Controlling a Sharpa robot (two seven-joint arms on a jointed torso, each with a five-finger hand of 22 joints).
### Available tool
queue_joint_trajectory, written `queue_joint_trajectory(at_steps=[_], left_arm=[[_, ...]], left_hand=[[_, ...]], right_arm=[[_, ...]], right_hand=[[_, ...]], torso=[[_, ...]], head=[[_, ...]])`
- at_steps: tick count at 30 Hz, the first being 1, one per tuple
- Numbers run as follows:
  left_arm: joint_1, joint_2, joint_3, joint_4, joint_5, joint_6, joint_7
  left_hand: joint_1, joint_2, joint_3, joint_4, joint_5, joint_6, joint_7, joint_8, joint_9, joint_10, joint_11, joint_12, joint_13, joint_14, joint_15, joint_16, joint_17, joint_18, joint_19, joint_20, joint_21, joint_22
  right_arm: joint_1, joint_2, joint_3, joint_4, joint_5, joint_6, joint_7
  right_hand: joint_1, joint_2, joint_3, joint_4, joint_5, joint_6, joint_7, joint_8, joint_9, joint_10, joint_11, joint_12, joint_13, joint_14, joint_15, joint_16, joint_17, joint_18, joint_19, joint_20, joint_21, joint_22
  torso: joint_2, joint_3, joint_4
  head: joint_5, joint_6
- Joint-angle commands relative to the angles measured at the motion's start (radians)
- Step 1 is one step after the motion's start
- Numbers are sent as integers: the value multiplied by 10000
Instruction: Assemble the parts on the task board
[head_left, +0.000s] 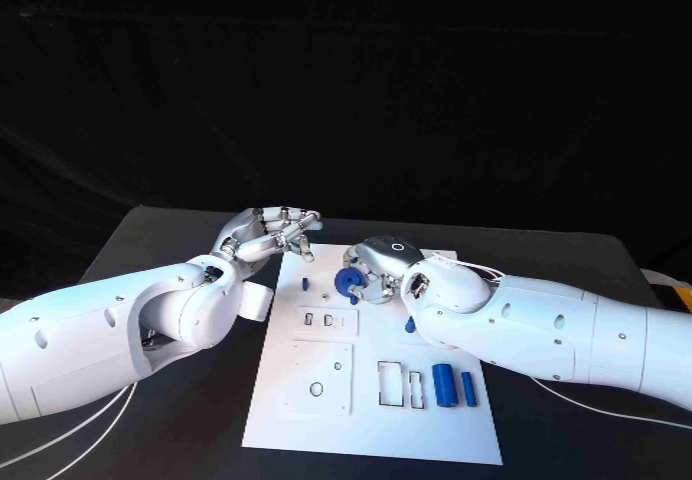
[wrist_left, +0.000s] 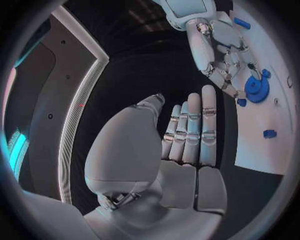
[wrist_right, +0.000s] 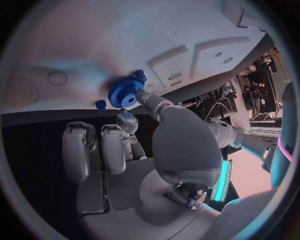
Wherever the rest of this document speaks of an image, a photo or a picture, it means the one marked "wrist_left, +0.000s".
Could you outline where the white task board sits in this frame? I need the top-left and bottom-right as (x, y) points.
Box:
(220, 3), (297, 177)

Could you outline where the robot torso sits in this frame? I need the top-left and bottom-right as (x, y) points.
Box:
(3, 5), (111, 206)

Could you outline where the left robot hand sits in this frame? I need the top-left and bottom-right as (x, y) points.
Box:
(83, 85), (229, 240)

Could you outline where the blue cylinder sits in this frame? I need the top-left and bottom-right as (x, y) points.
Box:
(232, 17), (252, 31)

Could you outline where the blue gear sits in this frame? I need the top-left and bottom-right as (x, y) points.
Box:
(243, 75), (271, 104)

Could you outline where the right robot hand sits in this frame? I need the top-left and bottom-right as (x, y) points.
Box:
(185, 17), (262, 100)

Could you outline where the blue block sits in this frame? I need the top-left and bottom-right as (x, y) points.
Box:
(262, 129), (278, 139)

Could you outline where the glowing light bar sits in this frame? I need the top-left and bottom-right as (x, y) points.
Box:
(6, 128), (30, 182)

